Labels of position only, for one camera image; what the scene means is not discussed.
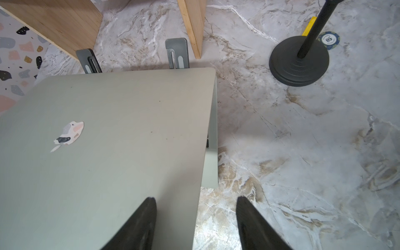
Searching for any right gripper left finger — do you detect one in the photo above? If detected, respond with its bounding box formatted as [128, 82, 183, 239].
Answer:
[103, 197, 157, 250]

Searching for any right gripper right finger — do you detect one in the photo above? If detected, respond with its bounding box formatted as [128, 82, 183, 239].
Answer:
[236, 196, 292, 250]

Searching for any silver laptop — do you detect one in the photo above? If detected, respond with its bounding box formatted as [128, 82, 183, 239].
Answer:
[1, 68, 216, 250]

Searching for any black folding laptop stand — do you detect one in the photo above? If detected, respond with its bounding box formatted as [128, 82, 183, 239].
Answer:
[76, 37, 190, 74]

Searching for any blue poker chip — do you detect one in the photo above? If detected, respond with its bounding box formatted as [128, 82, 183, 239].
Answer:
[318, 31, 340, 50]

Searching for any yellow block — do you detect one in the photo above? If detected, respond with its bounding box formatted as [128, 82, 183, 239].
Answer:
[302, 17, 317, 36]

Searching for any wooden shelf unit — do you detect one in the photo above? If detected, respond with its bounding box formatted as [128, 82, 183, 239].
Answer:
[1, 1, 207, 59]

